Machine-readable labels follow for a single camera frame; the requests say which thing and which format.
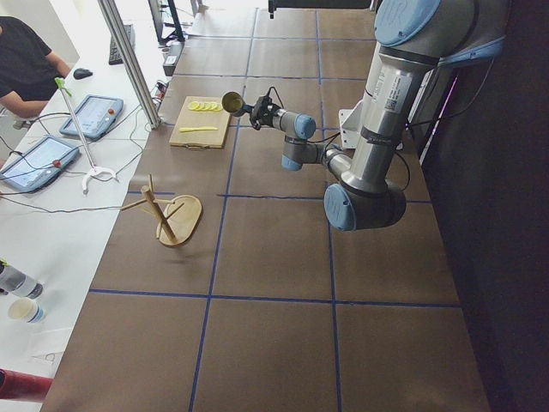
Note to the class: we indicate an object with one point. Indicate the near teach pendant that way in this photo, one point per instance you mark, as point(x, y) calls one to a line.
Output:
point(40, 165)

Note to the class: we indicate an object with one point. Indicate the grabber reach tool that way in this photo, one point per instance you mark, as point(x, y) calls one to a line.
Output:
point(95, 170)

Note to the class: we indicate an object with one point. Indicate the wooden cup rack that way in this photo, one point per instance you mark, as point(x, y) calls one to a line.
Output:
point(177, 218)

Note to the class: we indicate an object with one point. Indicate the dark green mug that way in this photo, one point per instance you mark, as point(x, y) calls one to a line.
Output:
point(233, 103)

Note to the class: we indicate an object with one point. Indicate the water bottle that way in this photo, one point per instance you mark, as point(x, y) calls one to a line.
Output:
point(18, 283)

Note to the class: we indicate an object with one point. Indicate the red fire extinguisher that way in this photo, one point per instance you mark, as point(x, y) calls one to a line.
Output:
point(24, 387)

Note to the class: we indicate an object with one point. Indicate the white pedestal column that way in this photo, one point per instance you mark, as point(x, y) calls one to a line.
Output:
point(349, 120)

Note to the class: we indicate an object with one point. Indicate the person in black shirt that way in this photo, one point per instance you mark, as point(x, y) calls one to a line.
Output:
point(29, 68)

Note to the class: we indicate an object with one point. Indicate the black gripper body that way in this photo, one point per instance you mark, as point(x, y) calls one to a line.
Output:
point(260, 112)

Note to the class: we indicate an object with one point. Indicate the teach pendant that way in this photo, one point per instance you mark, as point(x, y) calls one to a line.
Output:
point(40, 165)
point(96, 114)

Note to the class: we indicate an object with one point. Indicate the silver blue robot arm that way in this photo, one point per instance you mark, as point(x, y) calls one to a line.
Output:
point(413, 38)

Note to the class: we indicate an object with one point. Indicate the far teach pendant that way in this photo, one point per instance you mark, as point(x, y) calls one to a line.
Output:
point(96, 114)

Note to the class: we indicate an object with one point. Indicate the paper cup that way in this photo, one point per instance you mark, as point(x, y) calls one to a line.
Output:
point(26, 310)

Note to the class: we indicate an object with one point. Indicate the yellow plastic knife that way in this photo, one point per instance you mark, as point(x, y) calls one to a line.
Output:
point(196, 129)

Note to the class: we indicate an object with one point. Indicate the black box with label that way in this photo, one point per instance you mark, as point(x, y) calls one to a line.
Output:
point(171, 56)

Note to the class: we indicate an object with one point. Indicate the aluminium frame post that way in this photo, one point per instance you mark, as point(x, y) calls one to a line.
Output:
point(115, 25)

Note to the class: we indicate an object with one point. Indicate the black computer mouse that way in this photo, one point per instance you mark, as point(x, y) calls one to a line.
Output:
point(81, 73)

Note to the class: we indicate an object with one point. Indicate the bamboo cutting board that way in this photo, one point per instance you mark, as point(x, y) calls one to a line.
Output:
point(200, 139)

